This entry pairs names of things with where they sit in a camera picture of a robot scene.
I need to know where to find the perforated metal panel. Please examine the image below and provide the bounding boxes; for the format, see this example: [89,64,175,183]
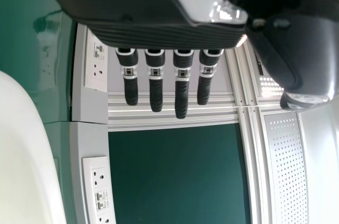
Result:
[254,50,286,100]
[262,112,310,224]

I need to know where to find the grey cable duct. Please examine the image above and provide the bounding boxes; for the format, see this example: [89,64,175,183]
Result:
[68,121,119,224]
[70,21,110,124]

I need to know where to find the white socket strip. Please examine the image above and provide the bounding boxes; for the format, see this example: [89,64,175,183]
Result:
[81,156,118,224]
[84,28,109,93]

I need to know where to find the aluminium frame rail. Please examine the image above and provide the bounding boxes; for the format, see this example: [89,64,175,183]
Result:
[107,40,267,224]

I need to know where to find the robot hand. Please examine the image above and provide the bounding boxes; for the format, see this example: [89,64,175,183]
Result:
[39,0,339,120]

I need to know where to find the plate with brown leaf pattern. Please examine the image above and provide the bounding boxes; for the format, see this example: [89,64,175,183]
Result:
[0,70,67,224]

